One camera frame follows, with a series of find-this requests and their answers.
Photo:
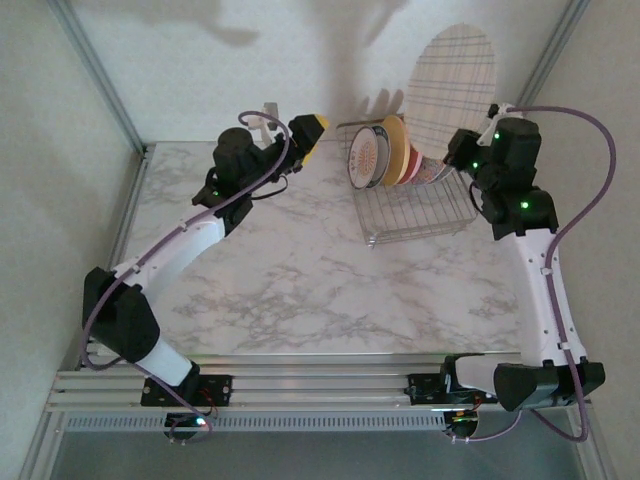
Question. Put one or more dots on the white plate with green rim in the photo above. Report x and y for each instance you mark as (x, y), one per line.
(384, 145)

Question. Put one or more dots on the small board with green light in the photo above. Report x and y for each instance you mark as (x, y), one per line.
(462, 419)
(192, 421)

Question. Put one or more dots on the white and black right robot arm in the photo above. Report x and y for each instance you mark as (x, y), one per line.
(545, 300)

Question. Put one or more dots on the white plate with orange sun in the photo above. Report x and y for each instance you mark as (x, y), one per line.
(362, 157)

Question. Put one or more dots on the aluminium side rail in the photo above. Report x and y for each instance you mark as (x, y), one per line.
(131, 200)

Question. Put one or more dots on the aluminium frame post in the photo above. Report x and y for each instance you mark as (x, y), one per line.
(553, 50)
(99, 75)

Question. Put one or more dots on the aluminium frame leg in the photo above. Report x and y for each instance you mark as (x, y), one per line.
(42, 450)
(595, 450)

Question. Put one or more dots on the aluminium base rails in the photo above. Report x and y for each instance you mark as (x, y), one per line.
(320, 385)

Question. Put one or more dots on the yellow plate with red outside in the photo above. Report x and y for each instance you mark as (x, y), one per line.
(395, 145)

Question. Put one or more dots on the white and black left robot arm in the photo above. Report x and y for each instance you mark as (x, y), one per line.
(170, 250)

